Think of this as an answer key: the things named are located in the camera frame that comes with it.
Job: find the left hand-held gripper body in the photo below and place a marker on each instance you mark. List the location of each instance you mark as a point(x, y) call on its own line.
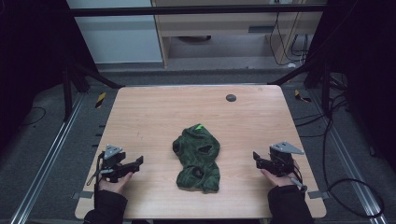
point(112, 161)

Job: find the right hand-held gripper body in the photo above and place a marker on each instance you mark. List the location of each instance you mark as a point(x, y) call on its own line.
point(281, 161)

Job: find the person's right hand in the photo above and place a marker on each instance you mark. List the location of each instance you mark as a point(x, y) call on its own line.
point(278, 179)

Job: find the person's left hand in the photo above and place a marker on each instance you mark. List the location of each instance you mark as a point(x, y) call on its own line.
point(115, 186)

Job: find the dark green crumpled garment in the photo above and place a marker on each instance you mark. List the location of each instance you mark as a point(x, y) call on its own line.
point(196, 158)

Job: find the yellow tool left floor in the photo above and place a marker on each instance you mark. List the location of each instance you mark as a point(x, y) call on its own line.
point(100, 100)

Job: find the yellow tool floor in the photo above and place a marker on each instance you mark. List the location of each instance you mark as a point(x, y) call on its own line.
point(100, 100)
point(300, 96)

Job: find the dark round table grommet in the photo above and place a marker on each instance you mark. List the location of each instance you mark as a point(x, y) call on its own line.
point(231, 98)

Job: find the yellow tool right floor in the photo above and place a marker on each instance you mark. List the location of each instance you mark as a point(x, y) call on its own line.
point(300, 96)

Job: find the black metal stand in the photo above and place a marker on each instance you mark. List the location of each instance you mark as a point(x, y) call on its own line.
point(70, 90)
point(320, 81)

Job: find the white cabinet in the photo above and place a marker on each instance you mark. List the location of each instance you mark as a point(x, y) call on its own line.
point(118, 34)

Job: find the light wooden desk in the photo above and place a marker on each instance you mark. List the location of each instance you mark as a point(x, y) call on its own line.
point(218, 28)

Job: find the black horizontal metal bar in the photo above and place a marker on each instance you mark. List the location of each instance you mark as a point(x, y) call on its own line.
point(196, 10)

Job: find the grey table bracket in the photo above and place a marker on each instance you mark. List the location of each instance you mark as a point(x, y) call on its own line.
point(318, 195)
point(82, 195)

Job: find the aluminium floor rail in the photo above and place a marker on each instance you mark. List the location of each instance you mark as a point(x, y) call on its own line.
point(46, 158)
point(351, 169)

